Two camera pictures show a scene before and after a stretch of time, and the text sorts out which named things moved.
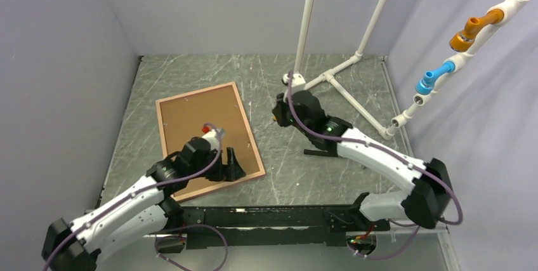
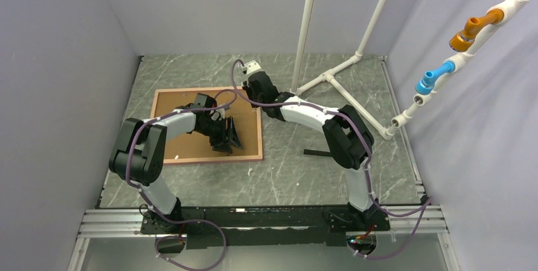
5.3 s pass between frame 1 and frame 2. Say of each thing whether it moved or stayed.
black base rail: stayed
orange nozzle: stayed
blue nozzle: stayed
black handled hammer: stayed
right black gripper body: moved
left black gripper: moved
